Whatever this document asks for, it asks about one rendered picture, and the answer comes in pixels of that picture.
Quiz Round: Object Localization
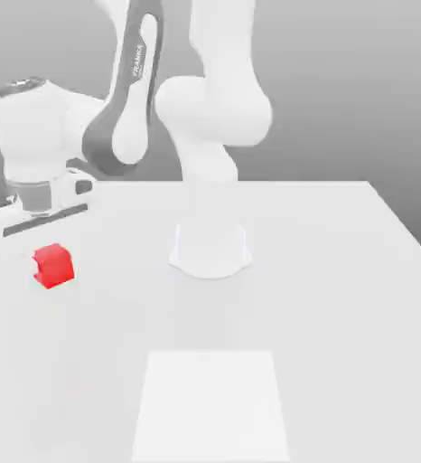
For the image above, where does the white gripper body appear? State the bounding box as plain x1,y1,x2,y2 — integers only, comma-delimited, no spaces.
0,202,93,257

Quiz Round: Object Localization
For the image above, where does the small red cube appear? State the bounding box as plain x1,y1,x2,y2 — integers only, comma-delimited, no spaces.
32,242,76,290

